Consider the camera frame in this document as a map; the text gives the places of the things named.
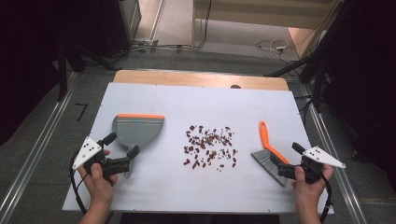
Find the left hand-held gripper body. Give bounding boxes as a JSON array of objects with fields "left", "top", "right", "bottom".
[{"left": 72, "top": 135, "right": 132, "bottom": 185}]

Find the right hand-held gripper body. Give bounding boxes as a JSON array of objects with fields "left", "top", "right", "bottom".
[{"left": 277, "top": 145, "right": 347, "bottom": 185}]

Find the grey dustpan with orange edge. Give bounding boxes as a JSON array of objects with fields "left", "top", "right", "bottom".
[{"left": 111, "top": 113, "right": 166, "bottom": 180}]

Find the orange brush with grey bristles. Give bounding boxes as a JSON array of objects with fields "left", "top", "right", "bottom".
[{"left": 250, "top": 120, "right": 292, "bottom": 189}]

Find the group of red beans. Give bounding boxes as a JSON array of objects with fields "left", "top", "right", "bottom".
[{"left": 182, "top": 124, "right": 239, "bottom": 173}]

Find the person's left hand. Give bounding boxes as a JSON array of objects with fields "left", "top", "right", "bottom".
[{"left": 78, "top": 149, "right": 120, "bottom": 209}]

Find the person's right hand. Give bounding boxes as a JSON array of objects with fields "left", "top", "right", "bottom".
[{"left": 290, "top": 163, "right": 335, "bottom": 210}]

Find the white table cover sheet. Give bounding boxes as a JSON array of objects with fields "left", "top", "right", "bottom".
[{"left": 61, "top": 81, "right": 334, "bottom": 216}]

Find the black metal stand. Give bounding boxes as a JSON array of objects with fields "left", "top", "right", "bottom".
[
  {"left": 264, "top": 0, "right": 347, "bottom": 113},
  {"left": 55, "top": 40, "right": 120, "bottom": 102}
]

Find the wooden table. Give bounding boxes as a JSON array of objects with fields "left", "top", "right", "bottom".
[{"left": 112, "top": 69, "right": 290, "bottom": 91}]

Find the grey power strip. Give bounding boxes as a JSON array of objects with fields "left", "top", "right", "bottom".
[{"left": 134, "top": 37, "right": 160, "bottom": 48}]

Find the wood-coloured panel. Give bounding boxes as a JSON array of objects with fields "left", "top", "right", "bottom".
[{"left": 288, "top": 27, "right": 316, "bottom": 59}]

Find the dark cabinet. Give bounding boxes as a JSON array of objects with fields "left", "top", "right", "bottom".
[{"left": 92, "top": 0, "right": 143, "bottom": 59}]

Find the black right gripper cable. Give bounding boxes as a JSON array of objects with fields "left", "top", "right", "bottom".
[{"left": 318, "top": 174, "right": 333, "bottom": 223}]

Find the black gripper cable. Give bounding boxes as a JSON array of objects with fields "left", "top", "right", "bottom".
[
  {"left": 69, "top": 148, "right": 90, "bottom": 216},
  {"left": 318, "top": 174, "right": 333, "bottom": 223}
]

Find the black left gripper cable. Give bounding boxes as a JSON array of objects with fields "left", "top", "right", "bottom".
[{"left": 69, "top": 148, "right": 90, "bottom": 216}]

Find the aluminium floor rail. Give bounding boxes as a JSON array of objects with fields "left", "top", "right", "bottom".
[
  {"left": 0, "top": 73, "right": 78, "bottom": 222},
  {"left": 300, "top": 83, "right": 368, "bottom": 224}
]

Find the white floor cable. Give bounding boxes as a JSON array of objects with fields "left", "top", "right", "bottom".
[{"left": 255, "top": 38, "right": 290, "bottom": 57}]

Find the black hanging cable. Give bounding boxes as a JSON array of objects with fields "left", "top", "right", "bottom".
[{"left": 118, "top": 0, "right": 214, "bottom": 55}]

